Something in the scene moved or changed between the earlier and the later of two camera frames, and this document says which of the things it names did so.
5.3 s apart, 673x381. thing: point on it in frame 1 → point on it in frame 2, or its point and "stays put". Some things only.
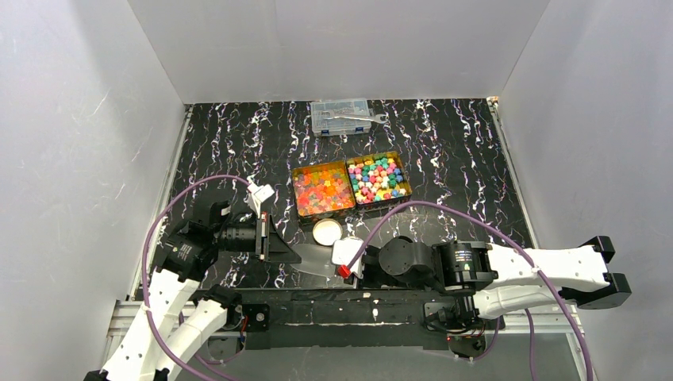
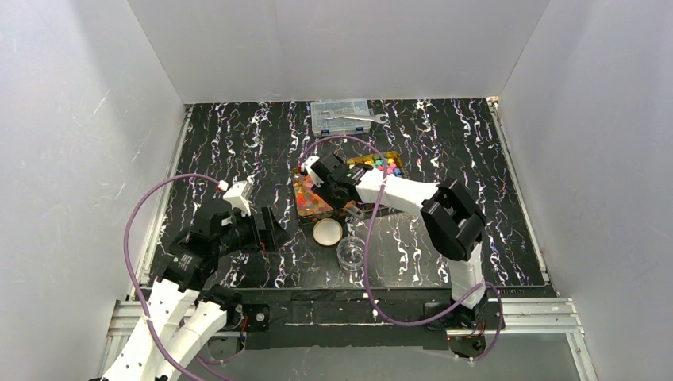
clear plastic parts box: (340, 117) stays put
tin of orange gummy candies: (323, 191) stays put
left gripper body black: (266, 239) stays put
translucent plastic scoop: (315, 259) → (354, 211)
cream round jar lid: (326, 231) stays put
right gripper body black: (369, 267) → (326, 175)
